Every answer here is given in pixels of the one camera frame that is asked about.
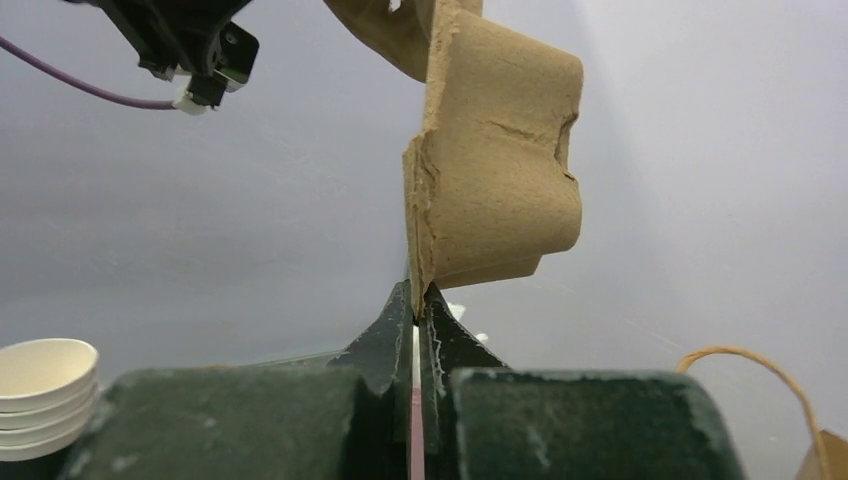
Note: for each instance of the stack of paper cups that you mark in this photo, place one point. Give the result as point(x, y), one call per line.
point(48, 392)

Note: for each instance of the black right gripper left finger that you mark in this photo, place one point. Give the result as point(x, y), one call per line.
point(347, 419)

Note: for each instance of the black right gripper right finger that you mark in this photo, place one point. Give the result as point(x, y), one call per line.
point(485, 420)

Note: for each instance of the brown paper bag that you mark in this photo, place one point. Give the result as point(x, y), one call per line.
point(773, 422)

